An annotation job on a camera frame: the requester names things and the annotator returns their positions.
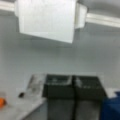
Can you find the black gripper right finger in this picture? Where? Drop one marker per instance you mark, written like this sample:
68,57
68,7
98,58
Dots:
89,95

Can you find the orange small object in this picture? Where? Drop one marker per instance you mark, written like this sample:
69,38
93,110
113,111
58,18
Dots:
2,102

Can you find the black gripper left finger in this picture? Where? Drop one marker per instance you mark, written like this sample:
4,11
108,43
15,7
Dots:
59,94

